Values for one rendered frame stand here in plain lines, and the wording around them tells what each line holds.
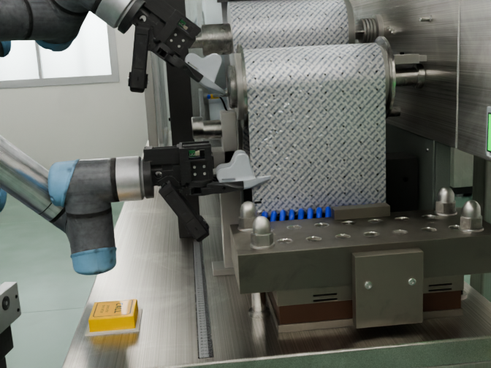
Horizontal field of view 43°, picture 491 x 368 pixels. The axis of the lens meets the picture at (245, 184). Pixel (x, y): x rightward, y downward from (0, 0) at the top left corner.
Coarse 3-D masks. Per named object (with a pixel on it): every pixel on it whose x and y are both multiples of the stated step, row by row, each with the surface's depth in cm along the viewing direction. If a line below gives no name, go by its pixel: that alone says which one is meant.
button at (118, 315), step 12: (120, 300) 103; (132, 300) 103; (96, 312) 99; (108, 312) 99; (120, 312) 98; (132, 312) 98; (96, 324) 97; (108, 324) 97; (120, 324) 97; (132, 324) 97
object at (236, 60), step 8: (232, 56) 111; (384, 56) 108; (232, 64) 113; (240, 64) 106; (384, 64) 107; (240, 72) 105; (240, 80) 105; (240, 88) 105; (240, 96) 105; (240, 104) 106; (240, 112) 108
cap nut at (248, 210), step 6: (246, 204) 101; (252, 204) 101; (240, 210) 101; (246, 210) 101; (252, 210) 101; (240, 216) 102; (246, 216) 101; (252, 216) 101; (258, 216) 102; (240, 222) 102; (246, 222) 101; (252, 222) 101; (240, 228) 102; (246, 228) 101; (252, 228) 101
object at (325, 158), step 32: (256, 128) 106; (288, 128) 106; (320, 128) 107; (352, 128) 108; (384, 128) 108; (256, 160) 107; (288, 160) 108; (320, 160) 108; (352, 160) 109; (384, 160) 109; (256, 192) 108; (288, 192) 109; (320, 192) 109; (352, 192) 110; (384, 192) 111
